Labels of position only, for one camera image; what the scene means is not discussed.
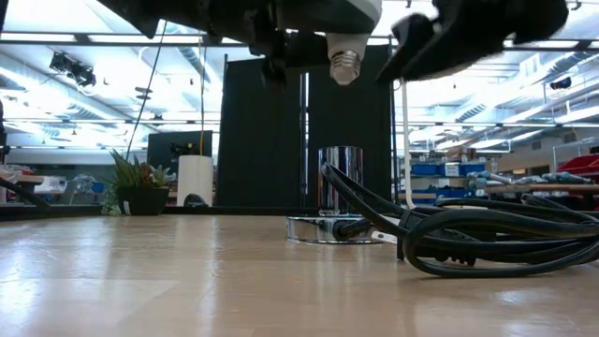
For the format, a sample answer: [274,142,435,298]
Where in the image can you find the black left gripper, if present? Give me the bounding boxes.
[205,0,331,90]

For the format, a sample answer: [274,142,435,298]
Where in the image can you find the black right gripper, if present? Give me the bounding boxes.
[376,0,570,81]

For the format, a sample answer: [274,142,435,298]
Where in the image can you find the white LED lightbulb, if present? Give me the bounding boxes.
[285,0,383,87]

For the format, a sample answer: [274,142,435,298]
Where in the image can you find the chrome lamp base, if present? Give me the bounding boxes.
[285,145,387,245]

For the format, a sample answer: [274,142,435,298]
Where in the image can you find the black lamp power cord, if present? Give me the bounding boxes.
[320,162,599,279]

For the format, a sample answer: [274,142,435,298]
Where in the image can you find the white round side table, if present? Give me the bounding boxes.
[395,41,486,211]

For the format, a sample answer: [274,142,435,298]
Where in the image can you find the blue storage bin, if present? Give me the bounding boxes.
[411,162,445,178]
[460,162,488,177]
[411,186,478,200]

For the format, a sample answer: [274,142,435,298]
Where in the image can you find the black monitor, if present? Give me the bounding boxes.
[146,129,214,175]

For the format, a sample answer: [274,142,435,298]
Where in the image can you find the white cylinder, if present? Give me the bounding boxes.
[176,154,215,208]

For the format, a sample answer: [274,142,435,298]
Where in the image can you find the wooden workbench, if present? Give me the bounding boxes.
[484,183,599,200]

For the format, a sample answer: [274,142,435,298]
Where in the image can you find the red storage bin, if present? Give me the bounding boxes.
[555,154,599,177]

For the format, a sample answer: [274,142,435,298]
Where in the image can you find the succulent plant in black pot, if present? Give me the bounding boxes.
[100,149,177,217]

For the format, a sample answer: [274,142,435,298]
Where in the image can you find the thin black hanging cable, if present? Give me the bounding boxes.
[124,21,168,161]

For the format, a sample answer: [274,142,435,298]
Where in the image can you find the black ceiling-mounted camera rig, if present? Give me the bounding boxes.
[48,51,97,89]

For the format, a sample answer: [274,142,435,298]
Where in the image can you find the black table frame rail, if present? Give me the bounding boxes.
[0,203,599,227]

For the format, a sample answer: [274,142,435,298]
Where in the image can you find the black curved cable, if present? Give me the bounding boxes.
[0,176,51,211]

